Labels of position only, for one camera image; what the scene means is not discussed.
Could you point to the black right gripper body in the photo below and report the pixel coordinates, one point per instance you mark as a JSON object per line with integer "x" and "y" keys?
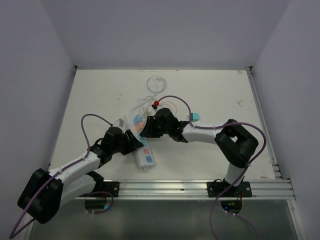
{"x": 160, "y": 130}

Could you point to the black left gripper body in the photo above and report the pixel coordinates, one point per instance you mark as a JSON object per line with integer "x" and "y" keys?
{"x": 119, "y": 147}

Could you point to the white power strip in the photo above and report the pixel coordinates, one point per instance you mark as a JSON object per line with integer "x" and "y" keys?
{"x": 144, "y": 156}

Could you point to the dark teal plug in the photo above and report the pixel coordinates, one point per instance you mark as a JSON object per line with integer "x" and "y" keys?
{"x": 193, "y": 117}

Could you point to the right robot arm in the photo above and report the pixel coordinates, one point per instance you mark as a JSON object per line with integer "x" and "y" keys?
{"x": 234, "y": 141}

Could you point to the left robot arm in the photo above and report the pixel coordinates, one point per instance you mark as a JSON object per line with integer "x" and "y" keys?
{"x": 47, "y": 191}

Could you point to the salmon pink plug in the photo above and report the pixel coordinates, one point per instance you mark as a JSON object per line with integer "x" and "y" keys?
{"x": 139, "y": 127}

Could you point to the light blue plug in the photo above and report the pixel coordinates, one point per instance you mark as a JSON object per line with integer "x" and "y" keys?
{"x": 137, "y": 119}

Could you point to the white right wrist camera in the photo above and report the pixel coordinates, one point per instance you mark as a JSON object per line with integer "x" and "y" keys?
{"x": 156, "y": 106}

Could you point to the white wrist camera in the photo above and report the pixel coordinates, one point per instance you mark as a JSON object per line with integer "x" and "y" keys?
{"x": 156, "y": 106}
{"x": 119, "y": 123}

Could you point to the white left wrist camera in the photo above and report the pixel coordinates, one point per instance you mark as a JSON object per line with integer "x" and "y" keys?
{"x": 119, "y": 123}

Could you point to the aluminium mounting rail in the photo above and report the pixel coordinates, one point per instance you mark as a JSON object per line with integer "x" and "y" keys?
{"x": 199, "y": 190}

